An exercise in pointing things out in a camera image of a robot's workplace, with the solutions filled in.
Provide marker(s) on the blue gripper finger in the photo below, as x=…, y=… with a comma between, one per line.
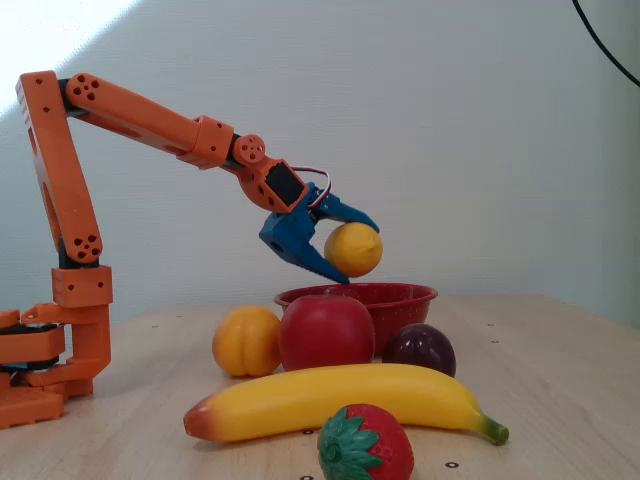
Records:
x=322, y=267
x=345, y=210

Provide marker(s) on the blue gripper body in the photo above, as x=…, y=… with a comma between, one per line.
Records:
x=290, y=234

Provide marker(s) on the yellow plastic lemon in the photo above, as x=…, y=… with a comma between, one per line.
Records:
x=352, y=250

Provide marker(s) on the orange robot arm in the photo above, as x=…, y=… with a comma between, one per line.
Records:
x=140, y=120

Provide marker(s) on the orange robot base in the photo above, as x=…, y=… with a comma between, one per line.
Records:
x=30, y=405

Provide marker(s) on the red speckled bowl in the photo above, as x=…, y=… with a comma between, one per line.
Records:
x=400, y=310

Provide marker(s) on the red plastic apple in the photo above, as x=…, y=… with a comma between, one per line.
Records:
x=325, y=332

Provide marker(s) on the orange plastic peach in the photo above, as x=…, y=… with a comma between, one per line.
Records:
x=245, y=340

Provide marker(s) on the dark purple plastic plum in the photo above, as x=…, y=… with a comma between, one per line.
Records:
x=420, y=350

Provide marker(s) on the yellow plastic banana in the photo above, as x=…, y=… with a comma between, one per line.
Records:
x=310, y=395

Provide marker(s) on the red plastic strawberry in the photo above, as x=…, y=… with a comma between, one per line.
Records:
x=375, y=450

